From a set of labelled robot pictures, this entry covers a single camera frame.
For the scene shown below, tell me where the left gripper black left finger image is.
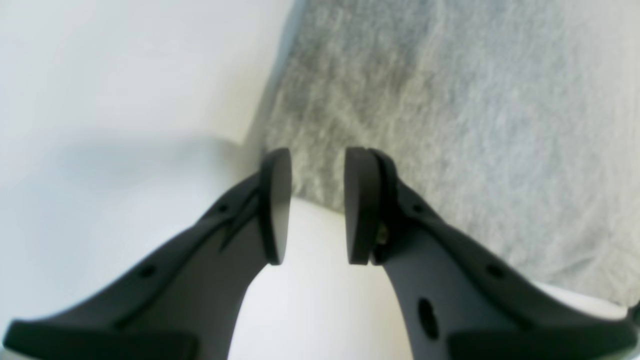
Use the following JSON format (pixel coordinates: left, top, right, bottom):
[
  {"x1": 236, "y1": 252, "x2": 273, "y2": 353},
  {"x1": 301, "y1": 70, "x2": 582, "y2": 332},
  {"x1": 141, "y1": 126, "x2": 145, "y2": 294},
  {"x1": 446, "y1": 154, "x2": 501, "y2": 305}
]
[{"x1": 2, "y1": 148, "x2": 292, "y2": 360}]

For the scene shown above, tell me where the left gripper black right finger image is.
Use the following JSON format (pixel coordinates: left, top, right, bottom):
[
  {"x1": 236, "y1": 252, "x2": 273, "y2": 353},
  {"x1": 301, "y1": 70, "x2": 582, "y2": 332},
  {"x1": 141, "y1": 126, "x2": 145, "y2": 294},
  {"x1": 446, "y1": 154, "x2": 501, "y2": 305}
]
[{"x1": 343, "y1": 146, "x2": 639, "y2": 360}]

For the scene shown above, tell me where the grey T-shirt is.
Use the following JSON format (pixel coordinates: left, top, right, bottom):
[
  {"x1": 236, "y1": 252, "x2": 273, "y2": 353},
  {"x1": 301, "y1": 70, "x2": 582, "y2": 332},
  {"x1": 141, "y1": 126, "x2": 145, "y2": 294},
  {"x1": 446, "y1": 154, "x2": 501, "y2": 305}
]
[{"x1": 261, "y1": 0, "x2": 640, "y2": 306}]

